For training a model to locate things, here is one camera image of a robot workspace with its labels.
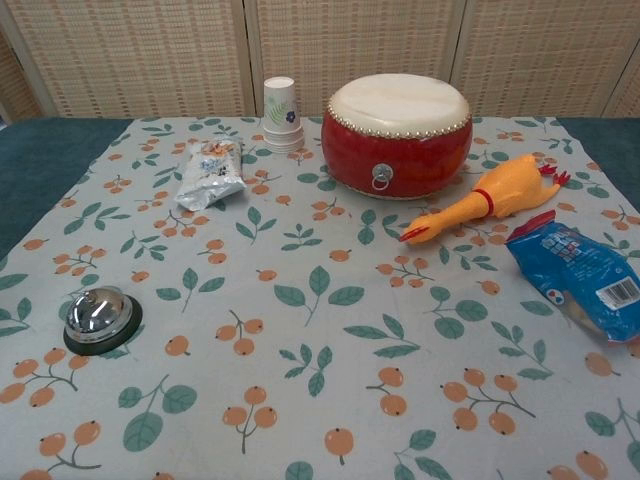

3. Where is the silver desk call bell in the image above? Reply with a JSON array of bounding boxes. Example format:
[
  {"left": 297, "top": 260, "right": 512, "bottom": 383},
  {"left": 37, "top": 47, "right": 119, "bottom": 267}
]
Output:
[{"left": 62, "top": 287, "right": 144, "bottom": 357}]

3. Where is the fruit and leaf print tablecloth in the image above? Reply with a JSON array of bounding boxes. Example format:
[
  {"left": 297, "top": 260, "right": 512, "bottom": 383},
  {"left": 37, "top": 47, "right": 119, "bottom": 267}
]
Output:
[{"left": 0, "top": 115, "right": 640, "bottom": 480}]

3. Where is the red Chinese drum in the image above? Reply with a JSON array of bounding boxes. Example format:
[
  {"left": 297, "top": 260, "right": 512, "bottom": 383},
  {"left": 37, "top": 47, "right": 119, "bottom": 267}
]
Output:
[{"left": 320, "top": 73, "right": 474, "bottom": 201}]

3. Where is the silver foil snack packet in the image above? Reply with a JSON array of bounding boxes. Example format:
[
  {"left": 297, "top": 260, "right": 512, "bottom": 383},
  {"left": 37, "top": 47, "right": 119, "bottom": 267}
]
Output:
[{"left": 173, "top": 138, "right": 249, "bottom": 210}]

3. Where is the stack of white paper cups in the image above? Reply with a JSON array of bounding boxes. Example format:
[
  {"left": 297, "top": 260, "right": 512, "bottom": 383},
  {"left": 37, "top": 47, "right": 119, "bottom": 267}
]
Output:
[{"left": 263, "top": 76, "right": 306, "bottom": 154}]

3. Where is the woven bamboo folding screen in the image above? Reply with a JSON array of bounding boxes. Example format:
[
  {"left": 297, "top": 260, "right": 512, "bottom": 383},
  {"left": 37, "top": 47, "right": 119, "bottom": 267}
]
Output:
[{"left": 0, "top": 0, "right": 640, "bottom": 122}]

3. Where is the yellow rubber chicken toy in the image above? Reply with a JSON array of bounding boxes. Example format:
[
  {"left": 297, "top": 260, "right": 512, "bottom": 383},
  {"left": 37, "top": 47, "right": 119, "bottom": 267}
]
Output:
[{"left": 399, "top": 154, "right": 573, "bottom": 247}]

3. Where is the blue plastic snack bag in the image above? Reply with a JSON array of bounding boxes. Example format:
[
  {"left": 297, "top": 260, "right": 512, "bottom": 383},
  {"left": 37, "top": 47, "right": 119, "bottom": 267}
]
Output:
[{"left": 505, "top": 209, "right": 640, "bottom": 346}]

